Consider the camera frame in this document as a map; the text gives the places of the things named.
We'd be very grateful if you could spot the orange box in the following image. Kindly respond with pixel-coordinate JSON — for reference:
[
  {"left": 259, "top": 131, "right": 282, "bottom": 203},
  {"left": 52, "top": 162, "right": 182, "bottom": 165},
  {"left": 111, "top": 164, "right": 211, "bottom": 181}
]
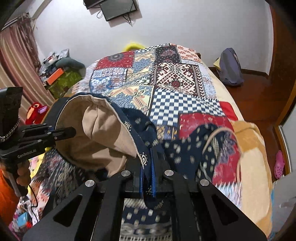
[{"left": 46, "top": 68, "right": 65, "bottom": 85}]

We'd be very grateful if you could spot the beige blanket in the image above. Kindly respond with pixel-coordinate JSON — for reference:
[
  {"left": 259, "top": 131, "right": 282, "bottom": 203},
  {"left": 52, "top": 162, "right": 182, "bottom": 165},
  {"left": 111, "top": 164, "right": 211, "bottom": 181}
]
[{"left": 231, "top": 120, "right": 273, "bottom": 237}]

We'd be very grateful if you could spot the black wall television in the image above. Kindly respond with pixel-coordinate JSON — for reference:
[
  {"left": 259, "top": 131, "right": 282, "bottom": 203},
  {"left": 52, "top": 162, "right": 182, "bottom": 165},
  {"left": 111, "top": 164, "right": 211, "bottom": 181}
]
[{"left": 83, "top": 0, "right": 102, "bottom": 10}]

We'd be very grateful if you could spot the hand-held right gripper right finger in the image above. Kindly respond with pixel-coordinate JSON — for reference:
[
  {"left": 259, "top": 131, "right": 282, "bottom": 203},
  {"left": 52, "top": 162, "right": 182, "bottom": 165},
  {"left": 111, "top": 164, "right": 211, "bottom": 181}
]
[{"left": 150, "top": 148, "right": 269, "bottom": 241}]

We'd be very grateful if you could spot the person's left hand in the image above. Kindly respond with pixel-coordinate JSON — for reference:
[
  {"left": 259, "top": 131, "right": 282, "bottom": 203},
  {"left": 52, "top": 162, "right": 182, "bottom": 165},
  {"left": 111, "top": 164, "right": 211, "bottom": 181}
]
[{"left": 16, "top": 159, "right": 32, "bottom": 189}]

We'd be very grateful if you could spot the pink clog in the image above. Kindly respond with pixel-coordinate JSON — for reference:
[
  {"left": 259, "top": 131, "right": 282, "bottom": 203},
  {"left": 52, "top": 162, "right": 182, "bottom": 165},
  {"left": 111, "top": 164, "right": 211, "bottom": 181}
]
[{"left": 274, "top": 150, "right": 285, "bottom": 180}]

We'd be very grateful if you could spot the grey backpack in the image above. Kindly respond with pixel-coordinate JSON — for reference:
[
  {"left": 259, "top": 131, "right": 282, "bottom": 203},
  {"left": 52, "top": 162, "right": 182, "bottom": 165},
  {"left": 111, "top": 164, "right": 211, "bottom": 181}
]
[{"left": 218, "top": 47, "right": 245, "bottom": 87}]

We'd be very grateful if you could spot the small black monitor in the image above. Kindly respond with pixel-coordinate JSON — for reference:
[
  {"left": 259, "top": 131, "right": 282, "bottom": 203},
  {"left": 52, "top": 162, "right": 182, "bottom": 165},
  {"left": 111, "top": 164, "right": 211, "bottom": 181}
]
[{"left": 99, "top": 0, "right": 138, "bottom": 22}]

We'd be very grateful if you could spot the pile of colourful clothes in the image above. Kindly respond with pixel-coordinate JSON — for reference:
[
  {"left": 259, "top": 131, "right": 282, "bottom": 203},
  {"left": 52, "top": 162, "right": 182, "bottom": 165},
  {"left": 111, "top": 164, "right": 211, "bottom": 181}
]
[{"left": 9, "top": 155, "right": 47, "bottom": 234}]

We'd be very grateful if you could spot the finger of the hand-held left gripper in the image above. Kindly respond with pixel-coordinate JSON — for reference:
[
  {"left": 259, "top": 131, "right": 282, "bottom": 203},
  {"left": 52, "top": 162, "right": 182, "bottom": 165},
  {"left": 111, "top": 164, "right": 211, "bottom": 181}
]
[
  {"left": 23, "top": 127, "right": 77, "bottom": 145},
  {"left": 22, "top": 123, "right": 57, "bottom": 136}
]

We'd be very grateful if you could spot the braided cable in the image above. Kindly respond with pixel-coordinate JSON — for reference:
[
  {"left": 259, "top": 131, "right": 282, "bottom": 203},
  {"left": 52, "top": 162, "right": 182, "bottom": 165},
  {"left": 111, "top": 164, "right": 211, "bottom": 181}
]
[{"left": 0, "top": 118, "right": 20, "bottom": 142}]

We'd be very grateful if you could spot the person's left forearm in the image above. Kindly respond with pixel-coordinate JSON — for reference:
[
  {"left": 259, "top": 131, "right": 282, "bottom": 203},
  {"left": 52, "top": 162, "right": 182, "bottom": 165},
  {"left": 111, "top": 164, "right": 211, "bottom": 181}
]
[{"left": 0, "top": 168, "right": 20, "bottom": 230}]

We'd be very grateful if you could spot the red plush toy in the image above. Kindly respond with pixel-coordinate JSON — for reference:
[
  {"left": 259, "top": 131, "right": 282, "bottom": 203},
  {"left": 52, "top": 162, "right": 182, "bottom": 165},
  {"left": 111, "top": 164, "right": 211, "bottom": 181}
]
[{"left": 25, "top": 102, "right": 48, "bottom": 125}]

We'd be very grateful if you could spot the navy patterned hooded robe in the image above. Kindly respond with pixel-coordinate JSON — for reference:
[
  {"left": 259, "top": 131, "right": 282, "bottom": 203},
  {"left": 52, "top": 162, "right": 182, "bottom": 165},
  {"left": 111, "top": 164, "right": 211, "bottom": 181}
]
[{"left": 30, "top": 92, "right": 242, "bottom": 241}]

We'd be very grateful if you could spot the thin black cable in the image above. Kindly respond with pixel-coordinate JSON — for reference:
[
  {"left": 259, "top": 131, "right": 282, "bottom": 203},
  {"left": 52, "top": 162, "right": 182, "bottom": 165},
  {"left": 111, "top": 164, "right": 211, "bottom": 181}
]
[{"left": 28, "top": 184, "right": 39, "bottom": 226}]

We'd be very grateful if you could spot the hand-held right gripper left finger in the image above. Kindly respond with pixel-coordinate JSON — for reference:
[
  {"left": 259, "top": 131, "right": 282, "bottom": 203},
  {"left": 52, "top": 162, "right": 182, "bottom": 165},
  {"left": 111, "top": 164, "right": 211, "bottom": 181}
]
[{"left": 22, "top": 160, "right": 145, "bottom": 241}]

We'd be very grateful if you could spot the grey cushion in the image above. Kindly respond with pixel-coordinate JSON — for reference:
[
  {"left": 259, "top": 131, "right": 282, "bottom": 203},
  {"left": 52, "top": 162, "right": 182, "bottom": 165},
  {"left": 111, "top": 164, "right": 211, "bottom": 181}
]
[{"left": 55, "top": 57, "right": 85, "bottom": 70}]

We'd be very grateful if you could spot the yellow plush ring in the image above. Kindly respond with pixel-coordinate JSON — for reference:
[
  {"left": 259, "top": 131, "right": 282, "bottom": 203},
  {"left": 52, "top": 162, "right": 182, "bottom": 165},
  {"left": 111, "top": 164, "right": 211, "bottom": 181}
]
[{"left": 122, "top": 41, "right": 145, "bottom": 52}]

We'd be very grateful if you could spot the striped pink curtain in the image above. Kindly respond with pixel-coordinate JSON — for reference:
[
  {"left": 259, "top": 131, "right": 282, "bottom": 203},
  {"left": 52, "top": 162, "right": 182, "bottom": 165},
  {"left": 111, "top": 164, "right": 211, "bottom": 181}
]
[{"left": 0, "top": 14, "right": 56, "bottom": 121}]

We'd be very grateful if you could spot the patchwork bedspread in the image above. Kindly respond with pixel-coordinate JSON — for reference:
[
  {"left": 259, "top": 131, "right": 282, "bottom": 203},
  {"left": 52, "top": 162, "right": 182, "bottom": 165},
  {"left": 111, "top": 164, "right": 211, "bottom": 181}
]
[{"left": 65, "top": 43, "right": 243, "bottom": 204}]

